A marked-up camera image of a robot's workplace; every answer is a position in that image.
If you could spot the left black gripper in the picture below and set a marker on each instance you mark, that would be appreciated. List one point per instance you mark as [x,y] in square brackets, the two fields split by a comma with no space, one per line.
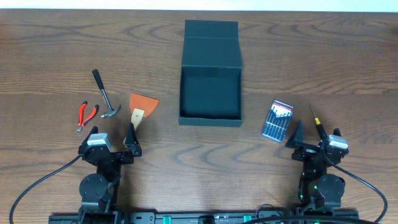
[113,156]

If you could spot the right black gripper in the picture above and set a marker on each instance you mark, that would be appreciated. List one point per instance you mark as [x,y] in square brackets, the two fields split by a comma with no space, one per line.
[308,150]

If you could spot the small yellow black screwdriver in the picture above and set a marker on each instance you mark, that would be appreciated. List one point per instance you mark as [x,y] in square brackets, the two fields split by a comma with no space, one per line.
[317,123]

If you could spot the hammer with black grip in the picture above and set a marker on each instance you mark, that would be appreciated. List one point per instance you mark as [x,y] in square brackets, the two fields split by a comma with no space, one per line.
[111,111]

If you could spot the orange scraper wooden handle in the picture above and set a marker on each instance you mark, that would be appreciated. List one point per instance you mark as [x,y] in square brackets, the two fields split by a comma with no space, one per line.
[141,107]

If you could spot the blue precision screwdriver set case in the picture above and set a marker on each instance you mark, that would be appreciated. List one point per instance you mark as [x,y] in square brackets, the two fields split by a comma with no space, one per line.
[277,121]

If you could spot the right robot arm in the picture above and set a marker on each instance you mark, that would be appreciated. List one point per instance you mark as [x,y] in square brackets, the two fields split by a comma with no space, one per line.
[319,190]

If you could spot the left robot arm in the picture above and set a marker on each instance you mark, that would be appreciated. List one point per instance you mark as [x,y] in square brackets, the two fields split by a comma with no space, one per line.
[99,191]

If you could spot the dark green open box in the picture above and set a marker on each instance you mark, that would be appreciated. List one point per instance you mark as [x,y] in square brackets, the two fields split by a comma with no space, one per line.
[212,68]

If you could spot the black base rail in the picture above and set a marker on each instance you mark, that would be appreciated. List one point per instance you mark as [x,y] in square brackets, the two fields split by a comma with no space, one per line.
[163,218]

